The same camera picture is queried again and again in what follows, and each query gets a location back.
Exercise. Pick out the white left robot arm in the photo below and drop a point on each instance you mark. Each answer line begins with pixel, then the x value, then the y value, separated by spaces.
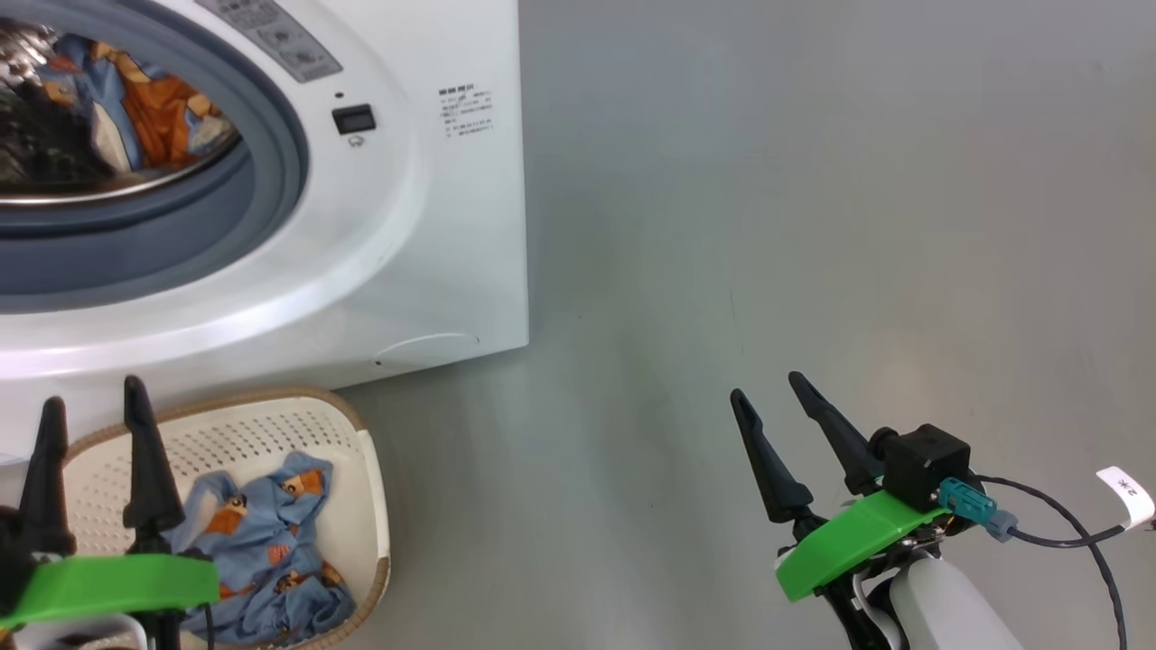
pixel 54 639

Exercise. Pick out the blue bear print garment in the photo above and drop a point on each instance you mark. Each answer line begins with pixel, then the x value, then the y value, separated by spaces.
pixel 262 551

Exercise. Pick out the white front-load washing machine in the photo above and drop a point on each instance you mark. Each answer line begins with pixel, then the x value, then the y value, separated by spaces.
pixel 433 226

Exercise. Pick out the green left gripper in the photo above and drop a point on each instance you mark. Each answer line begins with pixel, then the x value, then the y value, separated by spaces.
pixel 108 585

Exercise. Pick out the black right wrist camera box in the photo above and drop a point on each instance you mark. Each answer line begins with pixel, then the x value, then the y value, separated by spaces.
pixel 926 465

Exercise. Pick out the cream perforated laundry basket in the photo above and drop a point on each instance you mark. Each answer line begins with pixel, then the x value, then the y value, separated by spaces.
pixel 235 433

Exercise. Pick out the teal right camera connector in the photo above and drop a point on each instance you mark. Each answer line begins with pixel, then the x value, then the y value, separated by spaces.
pixel 971 507

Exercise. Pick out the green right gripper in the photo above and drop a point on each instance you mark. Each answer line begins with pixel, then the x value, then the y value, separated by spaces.
pixel 840 546

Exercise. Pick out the grey warning label sticker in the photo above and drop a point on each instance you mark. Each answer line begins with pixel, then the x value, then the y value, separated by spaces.
pixel 280 41

